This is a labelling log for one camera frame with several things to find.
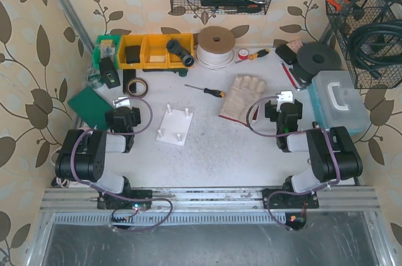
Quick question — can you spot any beige work glove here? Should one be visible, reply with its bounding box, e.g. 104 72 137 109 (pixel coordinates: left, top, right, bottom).
219 75 266 125

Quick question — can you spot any white peg base plate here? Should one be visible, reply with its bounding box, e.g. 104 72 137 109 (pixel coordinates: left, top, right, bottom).
156 104 193 146

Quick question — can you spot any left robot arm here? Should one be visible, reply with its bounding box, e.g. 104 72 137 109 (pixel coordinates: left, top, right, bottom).
55 106 141 210

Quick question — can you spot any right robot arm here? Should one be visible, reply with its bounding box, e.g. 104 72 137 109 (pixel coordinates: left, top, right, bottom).
263 98 362 210

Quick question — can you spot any brown tape roll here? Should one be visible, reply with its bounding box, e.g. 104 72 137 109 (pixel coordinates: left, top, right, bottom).
126 78 149 98

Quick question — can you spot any black battery charger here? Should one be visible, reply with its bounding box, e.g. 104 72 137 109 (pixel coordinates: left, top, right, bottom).
99 57 121 89

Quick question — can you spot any clear teal storage box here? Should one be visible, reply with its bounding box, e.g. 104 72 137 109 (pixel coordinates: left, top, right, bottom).
308 70 370 135

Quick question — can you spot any black sanding block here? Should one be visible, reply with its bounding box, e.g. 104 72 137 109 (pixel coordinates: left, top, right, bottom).
275 44 297 65

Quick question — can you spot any black box in bin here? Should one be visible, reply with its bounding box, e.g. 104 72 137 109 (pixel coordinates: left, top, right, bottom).
124 45 141 64

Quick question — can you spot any yellow black screwdriver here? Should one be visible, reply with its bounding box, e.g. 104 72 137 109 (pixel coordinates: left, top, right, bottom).
235 49 269 64

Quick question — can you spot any yellow triple bin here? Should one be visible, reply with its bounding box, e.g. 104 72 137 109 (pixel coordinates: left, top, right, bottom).
117 33 195 70

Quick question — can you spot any black orange screwdriver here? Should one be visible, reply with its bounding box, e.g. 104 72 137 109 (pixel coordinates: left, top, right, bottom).
185 84 225 98

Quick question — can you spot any green small bin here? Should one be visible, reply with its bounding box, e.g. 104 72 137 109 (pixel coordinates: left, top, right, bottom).
92 35 121 68

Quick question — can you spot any red white tape roll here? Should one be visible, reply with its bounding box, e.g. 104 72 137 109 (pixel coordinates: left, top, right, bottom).
238 48 249 60

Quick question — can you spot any black pipe fitting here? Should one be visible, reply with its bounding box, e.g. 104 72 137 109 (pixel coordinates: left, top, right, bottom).
166 39 195 68

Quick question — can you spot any red handled hex key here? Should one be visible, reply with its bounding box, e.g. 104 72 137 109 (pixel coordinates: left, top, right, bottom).
280 61 308 92

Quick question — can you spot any black cable spool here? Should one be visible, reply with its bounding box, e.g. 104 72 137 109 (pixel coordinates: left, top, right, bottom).
293 42 342 83

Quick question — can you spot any black coiled hose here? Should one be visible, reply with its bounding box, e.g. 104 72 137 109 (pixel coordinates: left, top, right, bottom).
347 19 402 72

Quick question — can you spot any white cable spool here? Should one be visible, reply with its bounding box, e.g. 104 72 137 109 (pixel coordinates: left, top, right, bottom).
195 26 236 70

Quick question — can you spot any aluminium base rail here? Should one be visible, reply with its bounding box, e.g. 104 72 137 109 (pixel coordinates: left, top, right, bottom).
40 186 381 226

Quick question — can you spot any right wire basket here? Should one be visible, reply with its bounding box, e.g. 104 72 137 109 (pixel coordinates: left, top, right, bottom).
325 0 401 89

